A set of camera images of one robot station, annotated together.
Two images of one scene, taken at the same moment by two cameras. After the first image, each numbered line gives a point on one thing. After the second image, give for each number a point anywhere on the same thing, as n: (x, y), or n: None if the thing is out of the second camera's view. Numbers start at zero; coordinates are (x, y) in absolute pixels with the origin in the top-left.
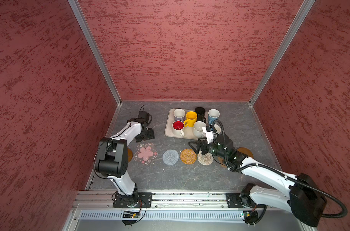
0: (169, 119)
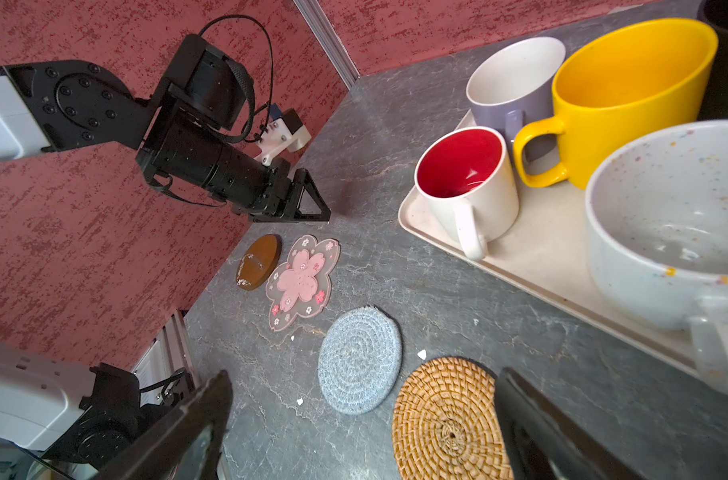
0: (546, 254)
